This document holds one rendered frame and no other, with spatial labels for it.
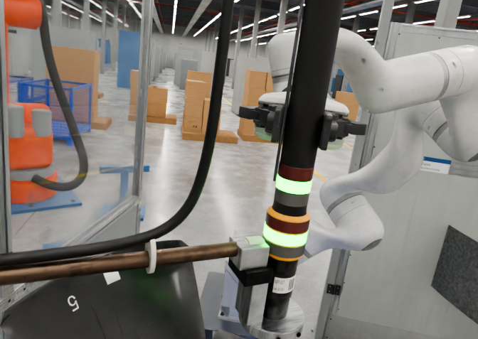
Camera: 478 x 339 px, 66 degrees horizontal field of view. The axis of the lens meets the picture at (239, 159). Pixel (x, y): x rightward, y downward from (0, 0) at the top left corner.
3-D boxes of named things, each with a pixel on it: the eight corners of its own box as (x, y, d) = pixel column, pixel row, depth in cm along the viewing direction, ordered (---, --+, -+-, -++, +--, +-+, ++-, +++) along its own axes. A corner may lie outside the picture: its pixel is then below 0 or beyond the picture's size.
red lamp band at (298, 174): (289, 181, 33) (291, 168, 33) (271, 170, 36) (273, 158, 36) (319, 180, 35) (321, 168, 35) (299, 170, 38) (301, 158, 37)
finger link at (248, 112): (287, 116, 46) (310, 125, 41) (229, 112, 43) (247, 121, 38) (288, 107, 46) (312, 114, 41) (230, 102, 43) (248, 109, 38)
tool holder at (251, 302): (238, 355, 34) (252, 261, 32) (211, 308, 40) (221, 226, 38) (316, 335, 38) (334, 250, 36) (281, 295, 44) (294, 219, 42)
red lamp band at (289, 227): (279, 236, 34) (281, 224, 34) (257, 217, 38) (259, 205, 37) (317, 232, 36) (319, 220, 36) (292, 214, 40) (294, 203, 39)
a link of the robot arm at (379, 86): (443, 4, 61) (281, 27, 51) (450, 101, 64) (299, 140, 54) (400, 18, 69) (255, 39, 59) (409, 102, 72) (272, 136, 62)
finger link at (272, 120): (282, 133, 40) (277, 143, 33) (252, 128, 40) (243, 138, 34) (286, 103, 39) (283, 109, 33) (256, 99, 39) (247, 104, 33)
